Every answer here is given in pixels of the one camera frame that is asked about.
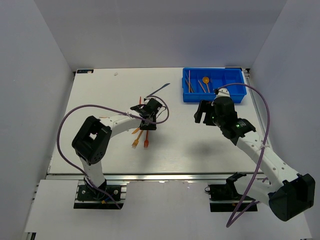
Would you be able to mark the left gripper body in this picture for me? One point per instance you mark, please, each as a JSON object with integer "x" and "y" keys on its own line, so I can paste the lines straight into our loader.
{"x": 151, "y": 126}

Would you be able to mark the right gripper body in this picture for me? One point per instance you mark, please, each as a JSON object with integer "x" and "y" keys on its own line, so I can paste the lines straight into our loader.
{"x": 210, "y": 118}

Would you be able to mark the red plastic fork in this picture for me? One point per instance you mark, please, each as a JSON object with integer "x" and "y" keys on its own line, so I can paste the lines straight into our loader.
{"x": 146, "y": 141}

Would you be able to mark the orange plastic fork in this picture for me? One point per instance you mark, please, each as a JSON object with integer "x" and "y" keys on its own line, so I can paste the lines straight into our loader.
{"x": 136, "y": 141}

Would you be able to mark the orange chopstick diagonal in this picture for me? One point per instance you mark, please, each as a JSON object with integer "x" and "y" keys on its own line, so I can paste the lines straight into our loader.
{"x": 189, "y": 82}

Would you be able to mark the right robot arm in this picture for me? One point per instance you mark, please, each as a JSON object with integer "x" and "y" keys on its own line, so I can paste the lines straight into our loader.
{"x": 288, "y": 192}

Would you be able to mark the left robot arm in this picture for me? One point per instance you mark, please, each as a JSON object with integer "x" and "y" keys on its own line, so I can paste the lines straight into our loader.
{"x": 92, "y": 140}

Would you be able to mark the dark blue plastic knife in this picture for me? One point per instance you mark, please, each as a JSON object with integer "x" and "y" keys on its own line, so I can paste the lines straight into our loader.
{"x": 157, "y": 90}

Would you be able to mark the blue compartment tray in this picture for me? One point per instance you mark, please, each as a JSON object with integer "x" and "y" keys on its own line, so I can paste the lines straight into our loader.
{"x": 218, "y": 77}

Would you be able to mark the dark label sticker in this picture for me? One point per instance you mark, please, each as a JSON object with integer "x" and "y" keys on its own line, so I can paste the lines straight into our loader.
{"x": 84, "y": 71}

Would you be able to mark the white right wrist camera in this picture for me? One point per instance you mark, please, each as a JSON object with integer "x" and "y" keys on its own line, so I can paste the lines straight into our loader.
{"x": 221, "y": 92}

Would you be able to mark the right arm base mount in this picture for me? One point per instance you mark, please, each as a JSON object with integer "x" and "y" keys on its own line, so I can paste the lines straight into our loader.
{"x": 223, "y": 198}

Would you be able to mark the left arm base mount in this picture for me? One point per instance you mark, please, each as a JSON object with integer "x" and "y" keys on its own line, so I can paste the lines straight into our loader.
{"x": 88, "y": 198}

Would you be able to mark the aluminium table rail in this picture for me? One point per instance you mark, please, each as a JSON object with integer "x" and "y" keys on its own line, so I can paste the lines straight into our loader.
{"x": 147, "y": 177}

